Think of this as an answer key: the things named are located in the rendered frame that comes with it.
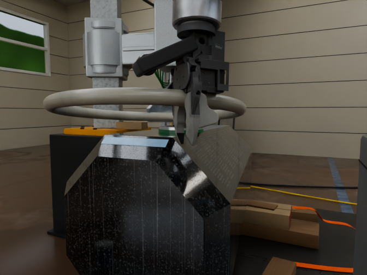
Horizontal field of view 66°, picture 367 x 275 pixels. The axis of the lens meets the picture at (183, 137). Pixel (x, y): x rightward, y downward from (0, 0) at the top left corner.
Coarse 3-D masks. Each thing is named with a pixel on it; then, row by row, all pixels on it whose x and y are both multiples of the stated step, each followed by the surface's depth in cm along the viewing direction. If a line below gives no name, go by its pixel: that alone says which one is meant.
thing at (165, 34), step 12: (156, 0) 123; (168, 0) 123; (156, 12) 124; (168, 12) 123; (156, 24) 124; (168, 24) 124; (156, 36) 125; (168, 36) 124; (156, 48) 125; (168, 72) 144
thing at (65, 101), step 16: (48, 96) 57; (64, 96) 52; (80, 96) 50; (96, 96) 49; (112, 96) 48; (128, 96) 48; (144, 96) 48; (160, 96) 48; (176, 96) 49; (208, 96) 52; (224, 96) 55; (64, 112) 72; (80, 112) 79; (96, 112) 85; (112, 112) 89; (128, 112) 92; (144, 112) 94; (160, 112) 95; (224, 112) 79; (240, 112) 63
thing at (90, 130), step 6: (66, 132) 202; (72, 132) 200; (78, 132) 197; (84, 132) 194; (90, 132) 192; (96, 132) 190; (102, 132) 187; (108, 132) 185; (114, 132) 186; (120, 132) 190
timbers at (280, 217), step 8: (248, 208) 201; (256, 208) 201; (280, 208) 202; (288, 208) 201; (248, 216) 199; (256, 216) 197; (264, 216) 194; (272, 216) 192; (280, 216) 190; (288, 216) 188; (256, 224) 197; (264, 224) 195; (272, 224) 193; (280, 224) 190; (288, 224) 188
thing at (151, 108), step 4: (168, 80) 155; (168, 84) 155; (168, 88) 129; (148, 108) 94; (152, 108) 98; (156, 108) 104; (160, 108) 111; (164, 108) 110; (168, 108) 110; (148, 112) 94
